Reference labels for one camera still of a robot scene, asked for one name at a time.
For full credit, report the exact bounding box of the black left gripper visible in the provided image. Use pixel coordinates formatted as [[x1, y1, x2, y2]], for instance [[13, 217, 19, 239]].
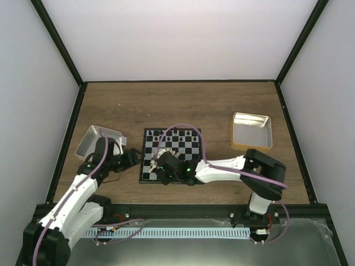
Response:
[[108, 149, 146, 173]]

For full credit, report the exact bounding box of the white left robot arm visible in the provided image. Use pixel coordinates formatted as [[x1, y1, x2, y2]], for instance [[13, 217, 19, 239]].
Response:
[[22, 137, 142, 265]]

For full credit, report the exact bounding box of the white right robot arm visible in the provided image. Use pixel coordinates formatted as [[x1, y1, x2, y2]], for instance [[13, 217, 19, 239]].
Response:
[[149, 148, 287, 223]]

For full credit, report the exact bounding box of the pile of white chess pieces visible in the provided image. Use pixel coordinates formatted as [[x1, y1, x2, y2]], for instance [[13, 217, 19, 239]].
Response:
[[148, 148, 180, 175]]

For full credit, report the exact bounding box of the black white chess board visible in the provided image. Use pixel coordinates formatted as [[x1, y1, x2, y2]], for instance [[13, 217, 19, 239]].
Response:
[[139, 127, 202, 186]]

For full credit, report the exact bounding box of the row of black chess pieces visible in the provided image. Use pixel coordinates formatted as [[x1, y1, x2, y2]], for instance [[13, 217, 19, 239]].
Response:
[[144, 128, 200, 142]]

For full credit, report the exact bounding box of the pink metal tin box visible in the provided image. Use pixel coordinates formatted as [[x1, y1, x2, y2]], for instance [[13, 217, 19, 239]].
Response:
[[75, 125, 124, 161]]

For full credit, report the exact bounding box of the gold metal tin box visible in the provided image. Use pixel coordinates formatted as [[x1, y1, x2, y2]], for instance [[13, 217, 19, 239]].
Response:
[[230, 112, 273, 153]]

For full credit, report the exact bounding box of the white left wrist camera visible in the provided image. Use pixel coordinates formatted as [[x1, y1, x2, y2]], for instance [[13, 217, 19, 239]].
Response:
[[113, 136, 126, 155]]

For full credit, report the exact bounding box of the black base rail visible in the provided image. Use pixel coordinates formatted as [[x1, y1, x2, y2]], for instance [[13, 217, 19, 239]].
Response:
[[97, 204, 330, 226]]

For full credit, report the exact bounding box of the black enclosure frame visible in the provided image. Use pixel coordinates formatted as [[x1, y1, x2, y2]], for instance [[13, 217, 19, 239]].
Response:
[[15, 0, 349, 266]]

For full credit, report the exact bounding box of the light blue cable duct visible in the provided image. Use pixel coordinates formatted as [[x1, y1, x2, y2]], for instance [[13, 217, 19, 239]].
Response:
[[82, 227, 250, 240]]

